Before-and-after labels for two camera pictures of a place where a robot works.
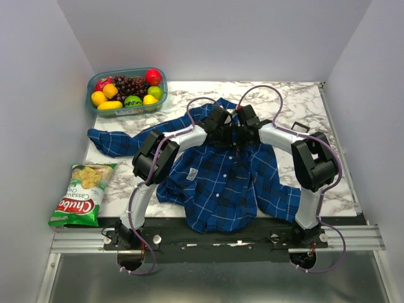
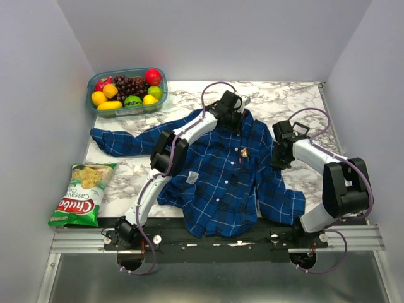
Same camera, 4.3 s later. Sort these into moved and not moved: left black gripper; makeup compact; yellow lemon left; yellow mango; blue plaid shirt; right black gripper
Moved: right black gripper; left black gripper
Not moved: yellow mango; makeup compact; yellow lemon left; blue plaid shirt
